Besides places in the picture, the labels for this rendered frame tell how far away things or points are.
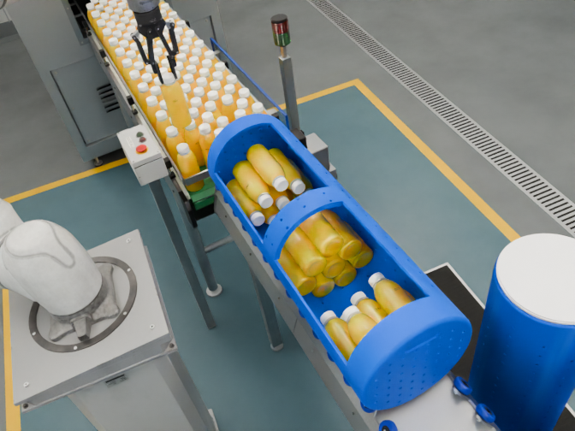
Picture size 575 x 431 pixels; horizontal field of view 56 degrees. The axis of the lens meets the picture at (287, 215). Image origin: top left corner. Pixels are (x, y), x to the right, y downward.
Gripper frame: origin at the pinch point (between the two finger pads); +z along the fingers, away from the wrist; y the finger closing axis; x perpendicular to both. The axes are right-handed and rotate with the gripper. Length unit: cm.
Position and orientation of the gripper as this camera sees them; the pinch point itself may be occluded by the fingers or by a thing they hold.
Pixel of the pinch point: (165, 69)
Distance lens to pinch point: 179.0
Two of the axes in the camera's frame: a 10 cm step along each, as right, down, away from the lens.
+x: -4.6, -5.9, 6.6
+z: 1.2, 7.0, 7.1
